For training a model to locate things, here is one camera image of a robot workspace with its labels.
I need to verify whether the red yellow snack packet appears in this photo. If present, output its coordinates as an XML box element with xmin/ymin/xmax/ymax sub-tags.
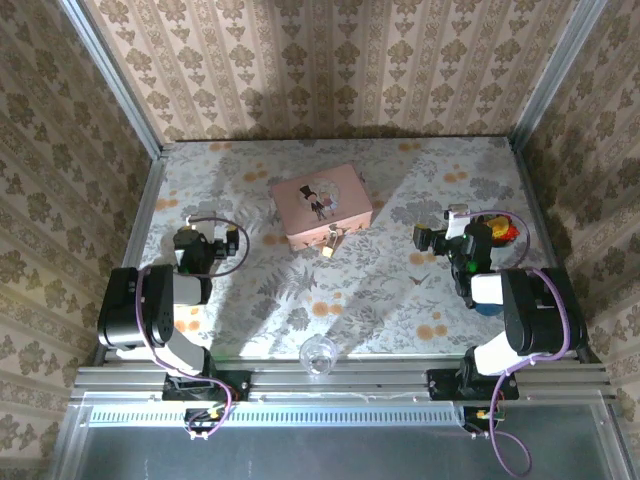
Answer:
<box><xmin>488</xmin><ymin>213</ymin><xmax>520</xmax><ymax>245</ymax></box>

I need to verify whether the dark patterned bowl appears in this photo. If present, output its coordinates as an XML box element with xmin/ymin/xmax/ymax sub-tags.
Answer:
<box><xmin>487</xmin><ymin>211</ymin><xmax>522</xmax><ymax>249</ymax></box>

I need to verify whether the floral table covering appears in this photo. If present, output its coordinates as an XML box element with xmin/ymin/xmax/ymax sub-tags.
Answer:
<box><xmin>117</xmin><ymin>137</ymin><xmax>576</xmax><ymax>361</ymax></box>

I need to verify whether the pink box with cartoon couple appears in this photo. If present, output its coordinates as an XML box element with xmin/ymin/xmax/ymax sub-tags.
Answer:
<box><xmin>271</xmin><ymin>163</ymin><xmax>374</xmax><ymax>251</ymax></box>

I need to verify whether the clear glass cup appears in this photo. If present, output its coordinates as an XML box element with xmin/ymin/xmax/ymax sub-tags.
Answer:
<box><xmin>298</xmin><ymin>334</ymin><xmax>337</xmax><ymax>379</ymax></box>

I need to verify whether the grey metal panel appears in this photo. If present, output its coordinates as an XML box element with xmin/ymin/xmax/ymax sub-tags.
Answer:
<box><xmin>49</xmin><ymin>393</ymin><xmax>640</xmax><ymax>480</ymax></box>

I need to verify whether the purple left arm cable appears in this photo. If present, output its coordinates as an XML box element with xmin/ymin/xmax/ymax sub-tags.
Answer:
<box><xmin>135</xmin><ymin>214</ymin><xmax>251</xmax><ymax>441</ymax></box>

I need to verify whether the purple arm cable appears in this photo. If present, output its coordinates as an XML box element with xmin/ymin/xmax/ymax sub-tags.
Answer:
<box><xmin>135</xmin><ymin>214</ymin><xmax>251</xmax><ymax>441</ymax></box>
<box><xmin>467</xmin><ymin>209</ymin><xmax>572</xmax><ymax>477</ymax></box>

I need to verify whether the aluminium side rail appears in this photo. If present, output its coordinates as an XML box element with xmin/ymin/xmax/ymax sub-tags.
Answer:
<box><xmin>92</xmin><ymin>154</ymin><xmax>170</xmax><ymax>366</ymax></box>
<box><xmin>509</xmin><ymin>139</ymin><xmax>601</xmax><ymax>362</ymax></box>

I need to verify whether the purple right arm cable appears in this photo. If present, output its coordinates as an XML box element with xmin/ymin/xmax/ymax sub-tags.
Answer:
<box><xmin>467</xmin><ymin>209</ymin><xmax>572</xmax><ymax>477</ymax></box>

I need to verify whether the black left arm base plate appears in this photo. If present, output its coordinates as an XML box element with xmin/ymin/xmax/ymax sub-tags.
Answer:
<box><xmin>162</xmin><ymin>368</ymin><xmax>251</xmax><ymax>402</ymax></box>

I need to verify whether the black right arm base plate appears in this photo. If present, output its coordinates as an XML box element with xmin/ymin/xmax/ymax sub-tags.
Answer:
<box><xmin>427</xmin><ymin>368</ymin><xmax>519</xmax><ymax>401</ymax></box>

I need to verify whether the black connector block with wires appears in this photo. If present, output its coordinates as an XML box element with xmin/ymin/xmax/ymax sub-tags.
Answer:
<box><xmin>462</xmin><ymin>405</ymin><xmax>509</xmax><ymax>434</ymax></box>
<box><xmin>183</xmin><ymin>407</ymin><xmax>224</xmax><ymax>435</ymax></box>

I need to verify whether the wide aluminium base rail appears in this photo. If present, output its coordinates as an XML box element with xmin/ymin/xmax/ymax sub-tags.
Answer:
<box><xmin>69</xmin><ymin>357</ymin><xmax>621</xmax><ymax>404</ymax></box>

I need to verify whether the aluminium corner post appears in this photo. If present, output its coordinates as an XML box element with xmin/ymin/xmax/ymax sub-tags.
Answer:
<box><xmin>58</xmin><ymin>0</ymin><xmax>164</xmax><ymax>159</ymax></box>
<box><xmin>509</xmin><ymin>0</ymin><xmax>610</xmax><ymax>151</ymax></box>

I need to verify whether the slotted grey cable duct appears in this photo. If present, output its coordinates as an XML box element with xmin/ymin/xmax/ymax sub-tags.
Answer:
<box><xmin>89</xmin><ymin>403</ymin><xmax>464</xmax><ymax>427</ymax></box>

